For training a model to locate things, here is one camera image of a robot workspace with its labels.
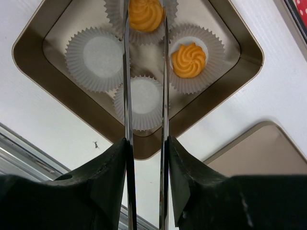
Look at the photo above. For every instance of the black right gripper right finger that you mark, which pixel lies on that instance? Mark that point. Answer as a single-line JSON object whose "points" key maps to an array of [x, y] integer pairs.
{"points": [[204, 199]]}

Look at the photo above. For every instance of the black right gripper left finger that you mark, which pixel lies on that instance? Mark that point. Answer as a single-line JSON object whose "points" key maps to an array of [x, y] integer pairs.
{"points": [[87, 198]]}

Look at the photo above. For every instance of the metal tongs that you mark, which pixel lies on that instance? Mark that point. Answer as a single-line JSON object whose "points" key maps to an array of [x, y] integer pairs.
{"points": [[164, 162]]}

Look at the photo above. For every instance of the orange swirl cookie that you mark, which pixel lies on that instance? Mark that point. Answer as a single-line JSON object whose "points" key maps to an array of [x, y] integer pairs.
{"points": [[145, 15], [189, 61]]}

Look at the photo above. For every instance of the gold tin lid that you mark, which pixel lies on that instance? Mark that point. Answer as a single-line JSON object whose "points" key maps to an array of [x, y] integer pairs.
{"points": [[262, 150]]}

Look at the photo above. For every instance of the white paper cupcake liner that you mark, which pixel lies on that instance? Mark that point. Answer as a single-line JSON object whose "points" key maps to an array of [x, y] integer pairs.
{"points": [[215, 57], [114, 10], [146, 102], [94, 58]]}

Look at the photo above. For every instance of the gold square tin box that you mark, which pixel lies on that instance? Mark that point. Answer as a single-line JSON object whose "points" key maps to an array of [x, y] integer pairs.
{"points": [[39, 54]]}

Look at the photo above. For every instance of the strawberry print tray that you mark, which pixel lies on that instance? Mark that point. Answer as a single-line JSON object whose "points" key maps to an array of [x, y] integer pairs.
{"points": [[294, 20]]}

